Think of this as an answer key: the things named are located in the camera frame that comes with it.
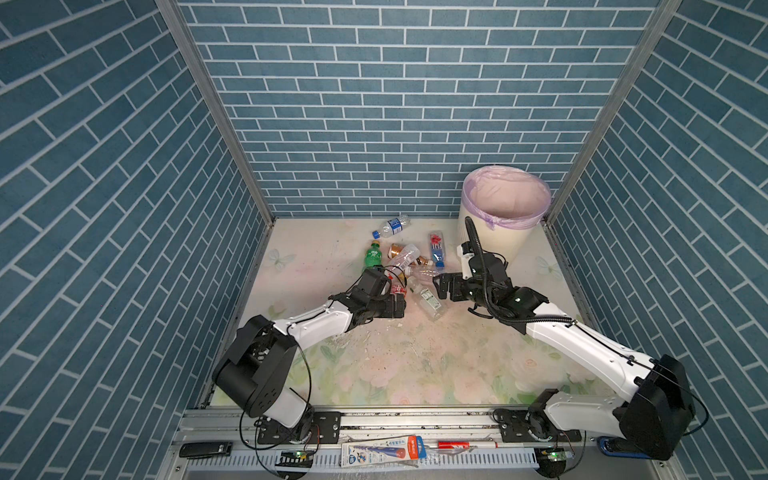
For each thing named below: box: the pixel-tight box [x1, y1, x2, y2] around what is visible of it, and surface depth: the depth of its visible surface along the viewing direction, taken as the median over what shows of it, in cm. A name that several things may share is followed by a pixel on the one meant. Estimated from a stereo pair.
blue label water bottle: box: [372, 216, 411, 239], surface depth 115 cm
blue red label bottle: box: [429, 230, 446, 271], surface depth 107 cm
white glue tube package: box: [340, 436, 427, 468], surface depth 71 cm
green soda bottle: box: [363, 240, 383, 271], surface depth 105 cm
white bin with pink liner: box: [459, 165, 552, 265], surface depth 98 cm
